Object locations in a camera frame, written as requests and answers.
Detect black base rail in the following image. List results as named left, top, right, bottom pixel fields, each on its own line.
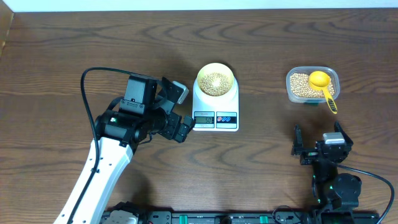
left=99, top=202, right=379, bottom=224

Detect yellow measuring scoop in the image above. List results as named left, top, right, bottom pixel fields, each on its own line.
left=308, top=71, right=338, bottom=114

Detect soybeans in bowl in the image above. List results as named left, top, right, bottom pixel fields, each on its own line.
left=199, top=72, right=232, bottom=96

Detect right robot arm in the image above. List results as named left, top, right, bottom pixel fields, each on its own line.
left=292, top=121, right=362, bottom=223

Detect black right camera cable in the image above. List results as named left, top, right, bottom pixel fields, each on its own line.
left=326, top=158, right=396, bottom=224

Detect yellow plastic bowl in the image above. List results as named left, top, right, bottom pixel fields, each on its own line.
left=197, top=63, right=234, bottom=94

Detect clear plastic container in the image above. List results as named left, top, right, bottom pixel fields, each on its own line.
left=285, top=66, right=340, bottom=103

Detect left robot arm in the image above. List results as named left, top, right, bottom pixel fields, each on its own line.
left=56, top=75, right=195, bottom=223

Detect soybeans pile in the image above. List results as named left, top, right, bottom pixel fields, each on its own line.
left=290, top=73, right=336, bottom=98

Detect white digital kitchen scale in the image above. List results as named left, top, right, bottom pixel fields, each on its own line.
left=192, top=78, right=239, bottom=132

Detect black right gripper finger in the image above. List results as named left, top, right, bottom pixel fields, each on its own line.
left=333, top=121, right=354, bottom=152
left=291, top=124, right=303, bottom=156

